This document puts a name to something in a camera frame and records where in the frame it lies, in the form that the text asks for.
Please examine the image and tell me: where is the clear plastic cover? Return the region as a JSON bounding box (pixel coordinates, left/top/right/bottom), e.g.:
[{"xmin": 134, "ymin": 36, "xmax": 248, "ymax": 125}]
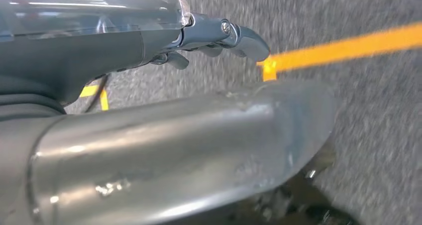
[{"xmin": 0, "ymin": 0, "xmax": 193, "ymax": 39}]

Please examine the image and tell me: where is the yellow floor tape square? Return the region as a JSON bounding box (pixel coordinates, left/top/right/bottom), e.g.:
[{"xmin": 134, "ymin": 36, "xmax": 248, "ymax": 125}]
[{"xmin": 256, "ymin": 20, "xmax": 422, "ymax": 83}]

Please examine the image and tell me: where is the black camera cable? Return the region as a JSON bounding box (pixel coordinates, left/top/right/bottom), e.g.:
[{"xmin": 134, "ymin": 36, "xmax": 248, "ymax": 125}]
[{"xmin": 84, "ymin": 73, "xmax": 110, "ymax": 114}]

